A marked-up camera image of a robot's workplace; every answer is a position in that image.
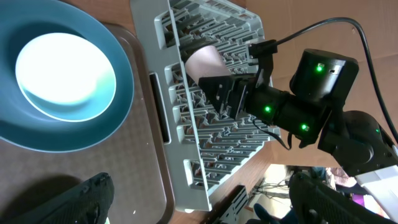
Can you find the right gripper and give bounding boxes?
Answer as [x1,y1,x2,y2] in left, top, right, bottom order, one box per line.
[198,74,257,120]

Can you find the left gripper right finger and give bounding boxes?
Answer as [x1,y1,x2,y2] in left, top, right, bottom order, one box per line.
[289,172,394,224]

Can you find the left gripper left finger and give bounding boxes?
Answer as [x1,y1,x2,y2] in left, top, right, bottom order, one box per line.
[6,172,114,224]

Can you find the pink plastic cup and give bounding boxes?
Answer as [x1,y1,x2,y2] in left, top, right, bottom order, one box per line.
[185,45,231,84]

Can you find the dark blue plate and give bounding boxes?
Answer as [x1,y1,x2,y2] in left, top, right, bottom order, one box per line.
[1,0,134,152]

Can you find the light blue small bowl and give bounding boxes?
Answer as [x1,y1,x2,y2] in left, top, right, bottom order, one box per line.
[15,32,117,122]

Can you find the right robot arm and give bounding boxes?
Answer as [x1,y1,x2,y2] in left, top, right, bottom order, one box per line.
[195,49,397,184]

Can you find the grey dishwasher rack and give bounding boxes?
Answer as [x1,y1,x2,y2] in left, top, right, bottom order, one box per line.
[130,0,280,213]

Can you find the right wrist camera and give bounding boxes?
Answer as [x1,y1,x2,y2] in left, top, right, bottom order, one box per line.
[248,39,278,65]

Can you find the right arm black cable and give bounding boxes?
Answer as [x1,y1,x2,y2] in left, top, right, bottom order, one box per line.
[275,17,398,144]

